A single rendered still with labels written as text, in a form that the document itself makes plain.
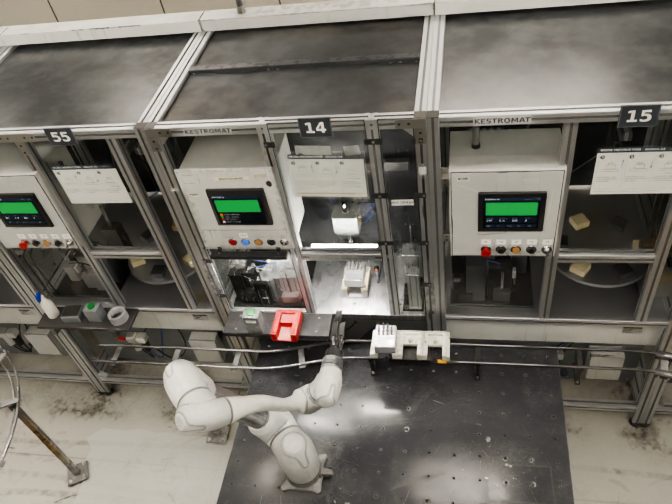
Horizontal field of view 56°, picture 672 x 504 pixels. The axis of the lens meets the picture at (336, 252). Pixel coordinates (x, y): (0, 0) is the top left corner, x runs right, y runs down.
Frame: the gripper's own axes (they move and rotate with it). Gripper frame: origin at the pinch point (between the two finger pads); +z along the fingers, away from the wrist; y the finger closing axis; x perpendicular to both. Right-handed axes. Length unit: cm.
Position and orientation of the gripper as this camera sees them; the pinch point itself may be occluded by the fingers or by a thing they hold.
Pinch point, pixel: (340, 321)
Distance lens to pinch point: 279.6
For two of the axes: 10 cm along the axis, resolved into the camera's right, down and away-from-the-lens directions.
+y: -1.5, -7.0, -7.0
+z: 1.5, -7.2, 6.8
